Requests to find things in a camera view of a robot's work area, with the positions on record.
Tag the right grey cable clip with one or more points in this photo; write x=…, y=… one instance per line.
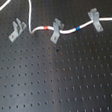
x=94, y=16

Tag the grey cable clip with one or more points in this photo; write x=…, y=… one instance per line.
x=57, y=25
x=94, y=16
x=18, y=27

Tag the middle grey cable clip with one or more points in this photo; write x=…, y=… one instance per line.
x=57, y=25

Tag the left grey cable clip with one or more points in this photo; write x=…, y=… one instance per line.
x=18, y=27

